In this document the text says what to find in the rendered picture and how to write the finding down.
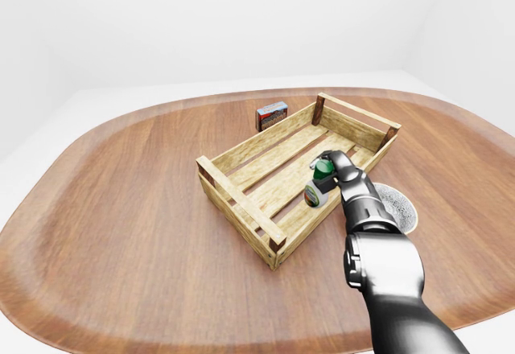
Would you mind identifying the printed food box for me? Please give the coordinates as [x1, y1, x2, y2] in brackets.
[256, 100, 289, 133]

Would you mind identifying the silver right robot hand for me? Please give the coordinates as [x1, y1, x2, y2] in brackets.
[309, 149, 363, 195]

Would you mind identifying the patterned bowl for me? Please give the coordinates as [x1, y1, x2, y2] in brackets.
[373, 183, 419, 236]

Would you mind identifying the green-capped salad dressing bottle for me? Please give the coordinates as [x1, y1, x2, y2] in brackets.
[303, 159, 335, 209]

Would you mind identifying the wooden slat tray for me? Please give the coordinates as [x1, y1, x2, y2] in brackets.
[196, 93, 402, 271]

